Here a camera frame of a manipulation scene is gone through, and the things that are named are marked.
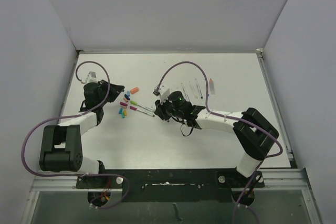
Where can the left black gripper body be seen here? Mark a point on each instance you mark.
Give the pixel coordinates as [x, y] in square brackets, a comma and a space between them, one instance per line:
[103, 88]

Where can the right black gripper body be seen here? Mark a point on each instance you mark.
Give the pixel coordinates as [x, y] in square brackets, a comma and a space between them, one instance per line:
[178, 114]

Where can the orange marker cap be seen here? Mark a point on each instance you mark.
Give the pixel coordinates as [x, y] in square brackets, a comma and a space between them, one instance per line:
[134, 90]

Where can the green capped pen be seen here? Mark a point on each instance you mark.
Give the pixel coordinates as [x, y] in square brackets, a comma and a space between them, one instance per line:
[141, 106]

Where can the orange capped fat marker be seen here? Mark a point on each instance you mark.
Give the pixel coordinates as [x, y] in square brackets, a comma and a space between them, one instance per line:
[211, 86]

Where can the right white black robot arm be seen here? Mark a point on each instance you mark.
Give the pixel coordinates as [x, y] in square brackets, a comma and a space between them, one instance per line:
[255, 134]

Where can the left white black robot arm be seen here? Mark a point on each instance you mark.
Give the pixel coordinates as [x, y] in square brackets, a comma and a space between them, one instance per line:
[61, 147]

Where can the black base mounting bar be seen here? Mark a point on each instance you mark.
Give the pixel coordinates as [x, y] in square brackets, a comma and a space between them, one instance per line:
[171, 185]

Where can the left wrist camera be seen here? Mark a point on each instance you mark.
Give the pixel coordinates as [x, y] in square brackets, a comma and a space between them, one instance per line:
[91, 78]

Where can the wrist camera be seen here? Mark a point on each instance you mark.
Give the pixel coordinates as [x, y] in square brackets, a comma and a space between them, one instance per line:
[162, 91]
[91, 78]

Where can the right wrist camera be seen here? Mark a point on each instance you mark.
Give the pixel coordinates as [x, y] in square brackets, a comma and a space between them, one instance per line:
[162, 91]

